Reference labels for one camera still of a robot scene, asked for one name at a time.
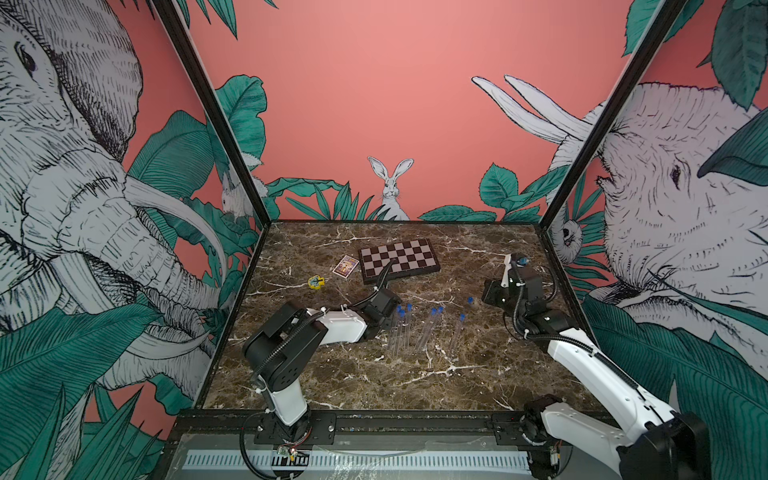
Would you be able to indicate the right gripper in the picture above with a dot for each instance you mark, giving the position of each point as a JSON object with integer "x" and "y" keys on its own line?
{"x": 495, "y": 286}

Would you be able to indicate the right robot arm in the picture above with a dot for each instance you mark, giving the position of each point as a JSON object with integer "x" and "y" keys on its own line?
{"x": 648, "y": 439}

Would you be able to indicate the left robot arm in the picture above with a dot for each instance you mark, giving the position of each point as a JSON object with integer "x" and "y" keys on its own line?
{"x": 280, "y": 350}

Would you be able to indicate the test tube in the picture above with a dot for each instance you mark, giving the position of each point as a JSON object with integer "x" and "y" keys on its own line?
{"x": 405, "y": 326}
{"x": 397, "y": 332}
{"x": 427, "y": 330}
{"x": 439, "y": 320}
{"x": 457, "y": 333}

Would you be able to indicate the test tube rightmost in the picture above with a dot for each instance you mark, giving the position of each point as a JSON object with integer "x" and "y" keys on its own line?
{"x": 457, "y": 333}

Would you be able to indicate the small card box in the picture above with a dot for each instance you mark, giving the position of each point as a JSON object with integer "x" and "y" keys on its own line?
{"x": 345, "y": 266}

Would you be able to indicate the folded chess board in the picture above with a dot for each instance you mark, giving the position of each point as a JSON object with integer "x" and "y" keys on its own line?
{"x": 406, "y": 258}

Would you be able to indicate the yellow small toy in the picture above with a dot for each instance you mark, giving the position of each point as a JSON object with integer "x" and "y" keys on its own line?
{"x": 316, "y": 282}

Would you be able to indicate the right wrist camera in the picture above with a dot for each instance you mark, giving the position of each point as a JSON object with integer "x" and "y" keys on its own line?
{"x": 514, "y": 265}

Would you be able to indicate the black mounting rail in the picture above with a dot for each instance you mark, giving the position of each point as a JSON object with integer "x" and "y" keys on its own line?
{"x": 324, "y": 426}

